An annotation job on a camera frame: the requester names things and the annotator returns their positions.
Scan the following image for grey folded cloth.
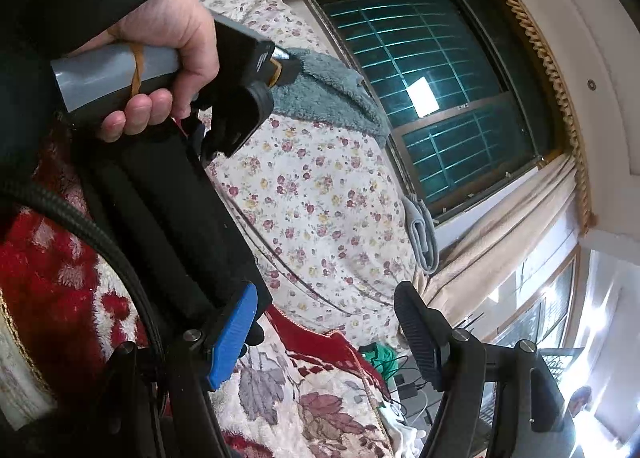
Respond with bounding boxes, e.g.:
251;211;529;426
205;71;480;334
401;195;442;275

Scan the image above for green cloth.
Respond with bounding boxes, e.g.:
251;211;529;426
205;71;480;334
358;342;399;382

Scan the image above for black charger cable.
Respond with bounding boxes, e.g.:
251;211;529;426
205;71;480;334
380;353;442;430

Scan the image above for gold curtain rope trim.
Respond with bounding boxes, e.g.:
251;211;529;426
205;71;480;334
449;0;602;237

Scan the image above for red floral fleece blanket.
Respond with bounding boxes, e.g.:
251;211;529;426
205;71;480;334
0;133;397;458

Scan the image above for teal fleece garment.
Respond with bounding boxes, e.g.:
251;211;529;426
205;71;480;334
270;47;392;150

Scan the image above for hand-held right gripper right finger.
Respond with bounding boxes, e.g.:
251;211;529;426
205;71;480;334
394;281;586;458

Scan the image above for black braided cable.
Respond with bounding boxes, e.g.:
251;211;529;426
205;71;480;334
0;185;175;458

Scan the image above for side window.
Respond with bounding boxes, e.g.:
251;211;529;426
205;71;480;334
489;257;577;355

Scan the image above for beige curtain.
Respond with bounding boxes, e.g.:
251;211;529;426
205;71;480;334
425;155;594;340

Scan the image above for barred window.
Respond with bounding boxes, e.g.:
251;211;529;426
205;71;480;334
305;0;564;225

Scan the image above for white floral quilt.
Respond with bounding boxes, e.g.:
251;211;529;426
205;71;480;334
190;0;427;340

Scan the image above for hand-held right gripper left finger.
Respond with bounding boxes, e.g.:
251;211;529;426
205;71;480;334
100;282;266;458

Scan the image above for person's left hand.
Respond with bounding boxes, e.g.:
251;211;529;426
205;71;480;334
65;0;222;143

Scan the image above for black pants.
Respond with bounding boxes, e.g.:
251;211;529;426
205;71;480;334
65;108;274;347

